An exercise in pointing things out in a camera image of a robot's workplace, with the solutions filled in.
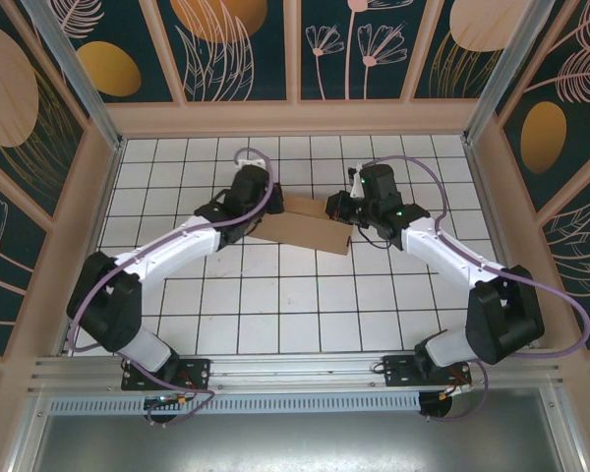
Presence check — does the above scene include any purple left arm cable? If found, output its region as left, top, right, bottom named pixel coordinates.
left=68, top=147, right=277, bottom=430

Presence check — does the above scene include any aluminium corner post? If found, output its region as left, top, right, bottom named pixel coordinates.
left=31, top=0, right=125, bottom=151
left=461, top=0, right=548, bottom=147

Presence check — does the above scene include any aluminium mounting rail beam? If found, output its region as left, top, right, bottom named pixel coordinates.
left=27, top=347, right=566, bottom=394

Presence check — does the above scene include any aluminium left corner post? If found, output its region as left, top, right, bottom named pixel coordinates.
left=31, top=0, right=125, bottom=151

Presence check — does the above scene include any grey metal sheet panel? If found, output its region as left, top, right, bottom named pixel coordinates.
left=7, top=385, right=589, bottom=472

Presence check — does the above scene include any brown cardboard box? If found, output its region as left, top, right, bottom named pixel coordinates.
left=245, top=194, right=354, bottom=257

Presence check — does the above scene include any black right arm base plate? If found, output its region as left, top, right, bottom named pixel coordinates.
left=381, top=343, right=473, bottom=389

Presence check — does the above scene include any aluminium left table edge rail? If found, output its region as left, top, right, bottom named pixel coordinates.
left=56, top=140, right=127, bottom=358

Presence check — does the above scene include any slotted grey cable duct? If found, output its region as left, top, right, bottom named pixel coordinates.
left=46, top=391, right=423, bottom=415

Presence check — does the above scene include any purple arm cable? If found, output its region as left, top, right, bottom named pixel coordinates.
left=361, top=154, right=590, bottom=424
left=68, top=147, right=277, bottom=430

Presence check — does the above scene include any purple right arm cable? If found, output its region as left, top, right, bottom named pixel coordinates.
left=361, top=154, right=590, bottom=424

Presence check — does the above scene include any aluminium right corner post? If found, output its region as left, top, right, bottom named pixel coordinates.
left=461, top=0, right=548, bottom=147

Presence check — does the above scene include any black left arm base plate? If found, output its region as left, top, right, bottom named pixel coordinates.
left=120, top=346, right=212, bottom=392

